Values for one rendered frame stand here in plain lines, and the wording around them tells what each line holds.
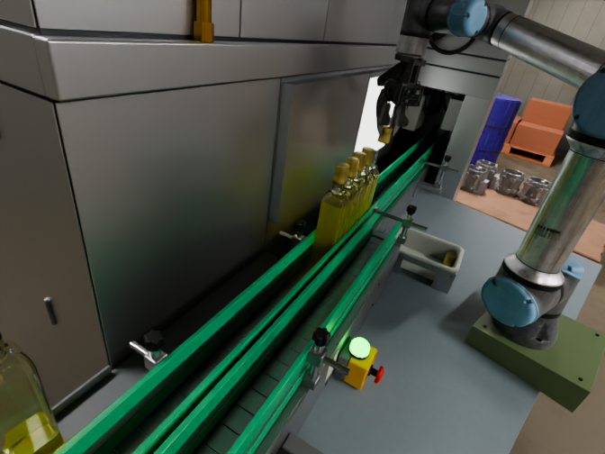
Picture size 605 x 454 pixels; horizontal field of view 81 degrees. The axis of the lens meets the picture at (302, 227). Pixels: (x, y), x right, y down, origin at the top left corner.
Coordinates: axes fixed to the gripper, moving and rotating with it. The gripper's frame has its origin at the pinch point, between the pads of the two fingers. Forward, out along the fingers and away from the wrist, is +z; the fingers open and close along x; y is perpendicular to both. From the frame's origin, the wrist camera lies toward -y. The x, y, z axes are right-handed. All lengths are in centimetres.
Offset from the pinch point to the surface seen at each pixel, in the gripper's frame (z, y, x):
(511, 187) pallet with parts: 95, -145, 262
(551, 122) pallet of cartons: 67, -303, 502
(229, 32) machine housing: -21, 23, -50
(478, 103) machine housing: -2, -40, 72
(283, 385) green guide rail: 23, 57, -46
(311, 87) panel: -11.4, 7.8, -28.2
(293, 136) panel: -1.1, 11.6, -32.5
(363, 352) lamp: 35, 46, -23
